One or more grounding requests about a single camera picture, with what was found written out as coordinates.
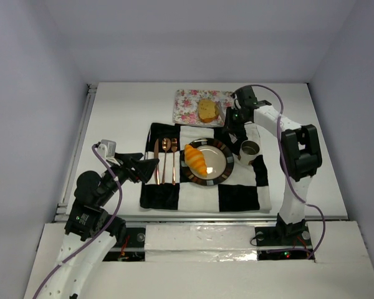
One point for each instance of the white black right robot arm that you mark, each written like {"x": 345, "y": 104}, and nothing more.
{"x": 300, "y": 158}

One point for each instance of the floral rectangular tray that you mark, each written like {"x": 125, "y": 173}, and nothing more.
{"x": 186, "y": 106}

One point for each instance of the rose gold fork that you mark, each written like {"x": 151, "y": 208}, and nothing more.
{"x": 174, "y": 144}

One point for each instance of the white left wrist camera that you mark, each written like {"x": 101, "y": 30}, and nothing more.
{"x": 106, "y": 150}

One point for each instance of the cream plate with patterned rim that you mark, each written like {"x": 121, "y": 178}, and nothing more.
{"x": 218, "y": 158}

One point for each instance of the grey metal cup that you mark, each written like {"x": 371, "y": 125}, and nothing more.
{"x": 249, "y": 151}

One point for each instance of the black white checkered cloth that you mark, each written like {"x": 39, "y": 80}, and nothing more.
{"x": 246, "y": 190}

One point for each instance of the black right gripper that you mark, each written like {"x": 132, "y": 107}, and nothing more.
{"x": 231, "y": 125}

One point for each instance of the white foam base board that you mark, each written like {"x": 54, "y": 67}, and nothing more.
{"x": 217, "y": 261}

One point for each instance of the orange striped croissant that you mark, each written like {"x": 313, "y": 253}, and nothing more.
{"x": 195, "y": 160}

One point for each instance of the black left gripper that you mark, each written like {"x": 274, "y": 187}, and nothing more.
{"x": 132, "y": 168}

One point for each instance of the silver metal tongs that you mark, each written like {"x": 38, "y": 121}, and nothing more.
{"x": 220, "y": 111}

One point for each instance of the brown bread slice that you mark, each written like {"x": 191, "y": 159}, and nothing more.
{"x": 207, "y": 111}

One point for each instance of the rose gold spoon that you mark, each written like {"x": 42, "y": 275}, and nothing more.
{"x": 166, "y": 144}

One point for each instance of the aluminium frame rail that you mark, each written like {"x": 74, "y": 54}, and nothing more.
{"x": 61, "y": 208}

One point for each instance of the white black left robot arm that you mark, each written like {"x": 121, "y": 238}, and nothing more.
{"x": 90, "y": 231}

